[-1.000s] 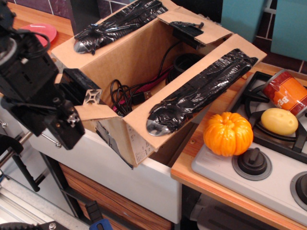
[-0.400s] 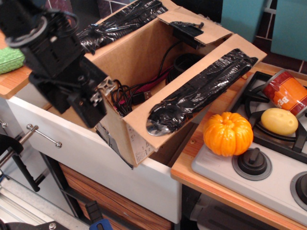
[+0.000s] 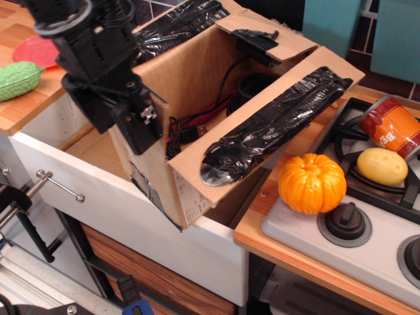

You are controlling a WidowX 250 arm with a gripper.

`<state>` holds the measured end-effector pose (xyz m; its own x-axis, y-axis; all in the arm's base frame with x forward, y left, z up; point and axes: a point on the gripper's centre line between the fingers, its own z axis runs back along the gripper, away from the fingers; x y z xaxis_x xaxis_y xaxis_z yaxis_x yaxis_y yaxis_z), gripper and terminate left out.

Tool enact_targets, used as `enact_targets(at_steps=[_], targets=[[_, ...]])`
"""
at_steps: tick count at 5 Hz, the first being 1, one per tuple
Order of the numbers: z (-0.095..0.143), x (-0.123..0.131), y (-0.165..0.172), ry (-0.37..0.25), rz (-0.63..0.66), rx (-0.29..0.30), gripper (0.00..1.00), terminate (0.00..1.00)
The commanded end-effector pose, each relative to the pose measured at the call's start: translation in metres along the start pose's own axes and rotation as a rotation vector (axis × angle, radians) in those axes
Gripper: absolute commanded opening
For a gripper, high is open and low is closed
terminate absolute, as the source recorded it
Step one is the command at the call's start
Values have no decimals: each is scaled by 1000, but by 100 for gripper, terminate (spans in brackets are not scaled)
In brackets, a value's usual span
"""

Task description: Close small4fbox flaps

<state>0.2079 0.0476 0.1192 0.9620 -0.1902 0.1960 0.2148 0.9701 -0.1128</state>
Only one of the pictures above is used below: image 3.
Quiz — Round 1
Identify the black gripper finger aluminium tip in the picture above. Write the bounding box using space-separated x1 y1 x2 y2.
131 88 162 155

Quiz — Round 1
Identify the pink cable in box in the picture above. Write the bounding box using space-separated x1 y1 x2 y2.
167 91 239 145

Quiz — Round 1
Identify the black round cup in box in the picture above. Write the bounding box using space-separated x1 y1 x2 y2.
226 73 276 116

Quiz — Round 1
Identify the black stove knob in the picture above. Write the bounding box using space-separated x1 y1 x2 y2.
317 202 373 248
397 234 419 289

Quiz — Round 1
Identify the green toy bitter gourd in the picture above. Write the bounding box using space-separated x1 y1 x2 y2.
1 61 45 102

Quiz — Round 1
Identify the yellow toy potato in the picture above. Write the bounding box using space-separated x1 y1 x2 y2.
357 148 408 186

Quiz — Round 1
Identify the grey toy stove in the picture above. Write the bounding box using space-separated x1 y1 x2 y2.
262 98 419 308

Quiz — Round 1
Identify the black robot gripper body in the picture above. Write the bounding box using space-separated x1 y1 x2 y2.
54 19 146 154

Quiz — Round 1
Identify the red orange toy can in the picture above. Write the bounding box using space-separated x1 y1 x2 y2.
359 95 419 161

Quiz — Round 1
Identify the blue black clamp handle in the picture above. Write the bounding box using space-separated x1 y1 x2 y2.
116 275 154 315

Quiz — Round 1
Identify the white toy sink cabinet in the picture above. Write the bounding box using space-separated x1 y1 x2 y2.
10 96 248 306

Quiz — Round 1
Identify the brown cardboard box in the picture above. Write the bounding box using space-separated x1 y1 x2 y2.
110 1 364 230

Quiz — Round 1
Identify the red plastic plate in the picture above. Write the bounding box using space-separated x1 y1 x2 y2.
12 35 59 69

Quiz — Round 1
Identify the black metal clamp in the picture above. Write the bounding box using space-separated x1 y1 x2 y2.
1 169 85 263

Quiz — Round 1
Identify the black usb cable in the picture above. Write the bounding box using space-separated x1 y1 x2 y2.
165 55 250 161

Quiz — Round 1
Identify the orange toy pumpkin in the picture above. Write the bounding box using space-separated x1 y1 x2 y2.
278 154 347 215

